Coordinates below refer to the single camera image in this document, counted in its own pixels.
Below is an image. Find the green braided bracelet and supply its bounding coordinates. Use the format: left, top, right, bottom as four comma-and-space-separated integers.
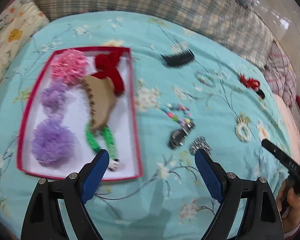
84, 122, 121, 172

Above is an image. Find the silver rhinestone hair clip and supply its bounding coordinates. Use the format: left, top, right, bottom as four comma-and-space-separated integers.
189, 136, 211, 155

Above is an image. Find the large purple tulle scrunchie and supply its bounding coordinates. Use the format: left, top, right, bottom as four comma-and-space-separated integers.
32, 118, 75, 167

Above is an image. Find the dark rhinestone hair clip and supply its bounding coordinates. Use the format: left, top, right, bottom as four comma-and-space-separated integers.
168, 122, 195, 150

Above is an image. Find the pearl bracelet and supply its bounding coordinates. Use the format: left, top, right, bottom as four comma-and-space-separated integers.
234, 115, 253, 144

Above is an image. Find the colorful bead bracelet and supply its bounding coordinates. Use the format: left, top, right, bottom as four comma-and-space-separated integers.
160, 102, 193, 128

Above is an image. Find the beige claw hair clip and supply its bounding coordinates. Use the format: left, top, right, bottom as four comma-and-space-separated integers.
81, 75, 117, 132

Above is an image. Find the small purple tulle scrunchie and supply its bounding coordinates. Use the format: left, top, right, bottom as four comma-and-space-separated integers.
40, 79, 67, 116

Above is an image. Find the crystal bead bracelet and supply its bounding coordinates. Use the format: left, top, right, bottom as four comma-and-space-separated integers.
193, 70, 217, 88

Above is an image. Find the pink tulle scrunchie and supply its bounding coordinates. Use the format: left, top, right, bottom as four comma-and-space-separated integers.
51, 49, 89, 86

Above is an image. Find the red velvet bow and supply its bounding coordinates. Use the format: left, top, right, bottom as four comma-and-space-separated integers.
92, 48, 125, 96

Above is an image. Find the red jewelry tray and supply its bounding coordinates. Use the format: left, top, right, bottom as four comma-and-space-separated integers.
16, 47, 143, 181

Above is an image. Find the person's right hand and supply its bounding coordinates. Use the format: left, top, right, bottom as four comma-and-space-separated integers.
276, 179, 300, 232

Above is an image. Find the teal floral bed sheet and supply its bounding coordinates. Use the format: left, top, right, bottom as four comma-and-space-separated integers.
0, 11, 300, 239

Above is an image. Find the red furry hair clip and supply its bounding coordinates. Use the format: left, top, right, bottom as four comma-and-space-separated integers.
239, 74, 265, 100

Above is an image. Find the pink plaid blanket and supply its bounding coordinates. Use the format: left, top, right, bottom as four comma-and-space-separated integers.
263, 40, 297, 107

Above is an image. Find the black hair comb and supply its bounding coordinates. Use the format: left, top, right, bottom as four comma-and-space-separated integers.
161, 49, 195, 68

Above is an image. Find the cartoon print cushion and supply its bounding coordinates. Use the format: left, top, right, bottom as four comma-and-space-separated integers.
0, 0, 49, 83

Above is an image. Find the plaid pillow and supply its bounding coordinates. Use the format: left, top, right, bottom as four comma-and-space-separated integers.
34, 0, 273, 69

